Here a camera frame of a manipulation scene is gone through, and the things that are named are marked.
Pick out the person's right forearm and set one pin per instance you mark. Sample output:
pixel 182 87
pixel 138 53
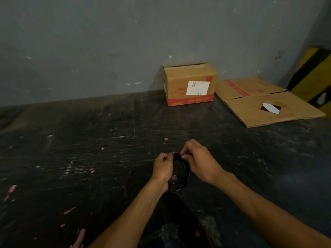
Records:
pixel 269 211

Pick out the person's right hand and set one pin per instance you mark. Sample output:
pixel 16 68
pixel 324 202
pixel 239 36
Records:
pixel 201 162

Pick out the person's left hand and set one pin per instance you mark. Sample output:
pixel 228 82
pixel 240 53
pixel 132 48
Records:
pixel 161 170

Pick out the person's left forearm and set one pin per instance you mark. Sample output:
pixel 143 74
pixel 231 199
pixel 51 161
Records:
pixel 129 219

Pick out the flattened brown cardboard sheet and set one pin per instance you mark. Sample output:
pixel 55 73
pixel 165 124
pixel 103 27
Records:
pixel 266 100

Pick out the yellow black striped post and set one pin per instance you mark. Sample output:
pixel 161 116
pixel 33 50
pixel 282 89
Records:
pixel 311 77

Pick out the brown cardboard box red print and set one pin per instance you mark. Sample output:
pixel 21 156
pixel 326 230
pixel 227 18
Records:
pixel 190 83

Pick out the person's right thumb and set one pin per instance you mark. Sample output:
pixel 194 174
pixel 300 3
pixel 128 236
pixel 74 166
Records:
pixel 186 158

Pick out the person's left thumb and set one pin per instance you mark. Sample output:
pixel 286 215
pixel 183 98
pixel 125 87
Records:
pixel 169 158

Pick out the white label on box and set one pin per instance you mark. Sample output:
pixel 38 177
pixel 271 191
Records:
pixel 197 88

